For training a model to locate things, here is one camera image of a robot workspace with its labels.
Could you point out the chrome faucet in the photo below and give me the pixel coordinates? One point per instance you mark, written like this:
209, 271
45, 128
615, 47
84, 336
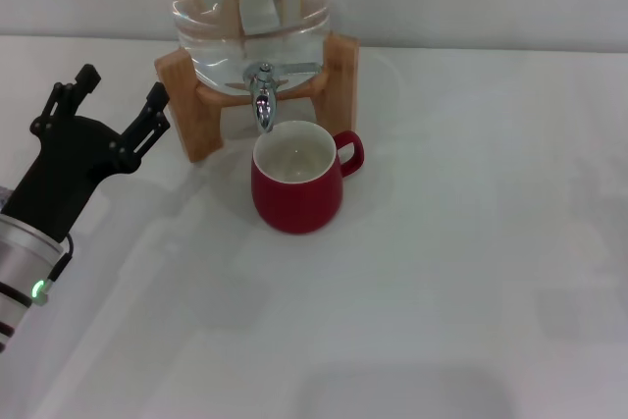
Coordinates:
264, 105

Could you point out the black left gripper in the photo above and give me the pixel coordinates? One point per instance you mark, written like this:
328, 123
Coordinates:
64, 173

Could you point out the red ceramic cup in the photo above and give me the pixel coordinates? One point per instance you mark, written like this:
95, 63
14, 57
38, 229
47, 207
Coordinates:
294, 203

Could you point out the wooden dispenser stand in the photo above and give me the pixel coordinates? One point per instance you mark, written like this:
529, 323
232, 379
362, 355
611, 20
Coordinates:
198, 129

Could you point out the glass water dispenser jar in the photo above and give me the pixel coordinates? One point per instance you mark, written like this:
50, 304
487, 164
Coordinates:
221, 21

